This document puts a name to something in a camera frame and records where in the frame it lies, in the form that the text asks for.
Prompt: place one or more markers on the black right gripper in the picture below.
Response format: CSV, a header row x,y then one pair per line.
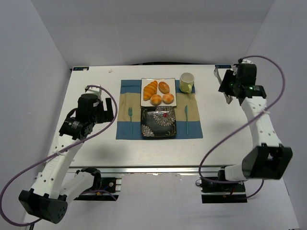
x,y
225,82

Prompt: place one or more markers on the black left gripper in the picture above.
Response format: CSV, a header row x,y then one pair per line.
x,y
104,114

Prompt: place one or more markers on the metal tongs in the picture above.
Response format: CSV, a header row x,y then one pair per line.
x,y
227,98

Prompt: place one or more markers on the round bread roll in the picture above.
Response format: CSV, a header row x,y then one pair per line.
x,y
168,98
156,99

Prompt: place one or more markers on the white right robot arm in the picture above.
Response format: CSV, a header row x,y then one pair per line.
x,y
268,158

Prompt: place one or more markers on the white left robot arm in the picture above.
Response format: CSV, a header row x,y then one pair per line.
x,y
48,198

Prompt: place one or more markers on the oval bread roll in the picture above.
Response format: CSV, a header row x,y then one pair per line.
x,y
163,87

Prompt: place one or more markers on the teal fork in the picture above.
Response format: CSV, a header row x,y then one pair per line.
x,y
130,113

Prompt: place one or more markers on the blue and beige placemat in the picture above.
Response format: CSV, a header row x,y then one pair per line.
x,y
130,96

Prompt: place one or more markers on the blue label right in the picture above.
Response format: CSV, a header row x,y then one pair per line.
x,y
223,66

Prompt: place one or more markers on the blue label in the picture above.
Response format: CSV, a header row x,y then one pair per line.
x,y
80,69
223,66

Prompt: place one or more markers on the black floral square plate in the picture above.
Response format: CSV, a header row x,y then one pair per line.
x,y
158,122

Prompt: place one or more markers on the orange croissant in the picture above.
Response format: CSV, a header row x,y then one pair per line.
x,y
150,90

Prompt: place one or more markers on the blue label left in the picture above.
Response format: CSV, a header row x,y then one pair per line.
x,y
80,69

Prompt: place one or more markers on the pale yellow mug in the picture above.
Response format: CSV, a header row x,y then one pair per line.
x,y
186,82

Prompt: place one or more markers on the teal knife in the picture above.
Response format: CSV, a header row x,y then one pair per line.
x,y
187,120

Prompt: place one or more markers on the white square plate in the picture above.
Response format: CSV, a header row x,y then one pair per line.
x,y
171,83

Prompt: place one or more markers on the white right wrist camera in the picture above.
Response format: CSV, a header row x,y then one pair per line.
x,y
244,61

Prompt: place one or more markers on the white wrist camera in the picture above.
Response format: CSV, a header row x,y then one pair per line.
x,y
244,61
96,90

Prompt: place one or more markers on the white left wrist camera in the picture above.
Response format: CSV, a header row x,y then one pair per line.
x,y
96,90

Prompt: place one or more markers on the aluminium table frame rail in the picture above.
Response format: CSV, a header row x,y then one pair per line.
x,y
156,169

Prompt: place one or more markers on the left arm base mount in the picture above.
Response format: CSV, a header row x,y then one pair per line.
x,y
104,188

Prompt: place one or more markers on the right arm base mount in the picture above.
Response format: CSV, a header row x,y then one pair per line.
x,y
221,193

